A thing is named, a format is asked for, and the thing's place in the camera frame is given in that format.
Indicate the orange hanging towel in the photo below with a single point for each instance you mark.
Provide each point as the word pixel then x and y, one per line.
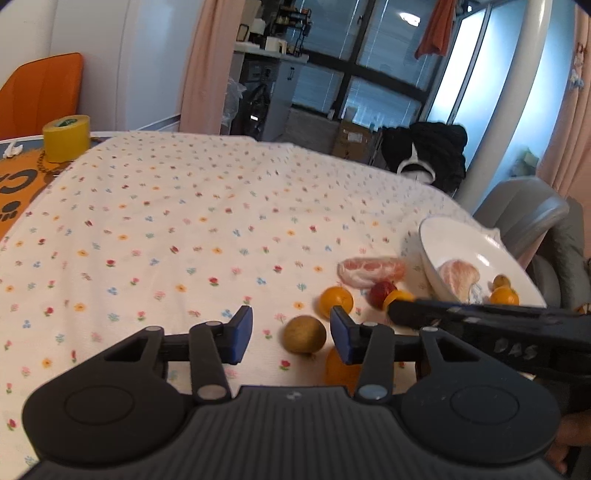
pixel 437 36

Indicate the grey padded chair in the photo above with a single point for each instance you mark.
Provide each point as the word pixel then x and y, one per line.
pixel 545 233

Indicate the white kitchen counter cabinet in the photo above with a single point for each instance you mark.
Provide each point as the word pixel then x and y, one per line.
pixel 270 80

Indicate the orange mandarin in plate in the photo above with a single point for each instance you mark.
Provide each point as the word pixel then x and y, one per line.
pixel 504 295

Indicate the cardboard box on floor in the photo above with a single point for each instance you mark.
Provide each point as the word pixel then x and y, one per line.
pixel 353 142

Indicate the peeled pomelo segment in plate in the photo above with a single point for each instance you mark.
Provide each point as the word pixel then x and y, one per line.
pixel 460 276

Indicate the yellow tape roll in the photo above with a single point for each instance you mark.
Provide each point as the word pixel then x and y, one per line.
pixel 67 138

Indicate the floral white tablecloth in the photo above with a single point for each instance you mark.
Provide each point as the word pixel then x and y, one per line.
pixel 171 230

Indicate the red cherry tomato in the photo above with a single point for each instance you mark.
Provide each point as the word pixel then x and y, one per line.
pixel 379 292

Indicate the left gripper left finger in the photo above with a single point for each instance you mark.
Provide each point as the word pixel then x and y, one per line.
pixel 212 345

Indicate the orange chair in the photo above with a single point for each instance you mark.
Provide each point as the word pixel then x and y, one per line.
pixel 39 92

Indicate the pink curtain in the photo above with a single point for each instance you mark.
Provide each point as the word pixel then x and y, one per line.
pixel 565 165
pixel 208 67

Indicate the small orange kumquat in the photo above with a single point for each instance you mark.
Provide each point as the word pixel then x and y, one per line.
pixel 335 296

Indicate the person's right hand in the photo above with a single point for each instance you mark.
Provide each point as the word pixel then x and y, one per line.
pixel 574 431

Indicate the brown kiwi on cloth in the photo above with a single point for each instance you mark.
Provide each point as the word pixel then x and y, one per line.
pixel 304 335

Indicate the orange cat placemat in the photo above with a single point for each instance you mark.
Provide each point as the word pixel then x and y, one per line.
pixel 25 174

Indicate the brown kiwi in plate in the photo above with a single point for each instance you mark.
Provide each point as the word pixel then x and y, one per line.
pixel 501 281

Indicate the black and white garment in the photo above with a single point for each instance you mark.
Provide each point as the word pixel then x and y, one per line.
pixel 430 153

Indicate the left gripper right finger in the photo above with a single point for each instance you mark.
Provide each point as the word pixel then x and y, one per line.
pixel 369 345

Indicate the white plate blue rim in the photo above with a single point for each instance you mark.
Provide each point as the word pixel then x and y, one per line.
pixel 443 239

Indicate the pink curtain left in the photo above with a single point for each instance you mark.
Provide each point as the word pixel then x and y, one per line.
pixel 208 67

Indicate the large orange mandarin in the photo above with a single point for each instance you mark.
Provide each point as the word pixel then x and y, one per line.
pixel 338 373

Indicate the pink curtain right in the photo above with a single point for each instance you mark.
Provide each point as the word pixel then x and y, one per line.
pixel 565 165

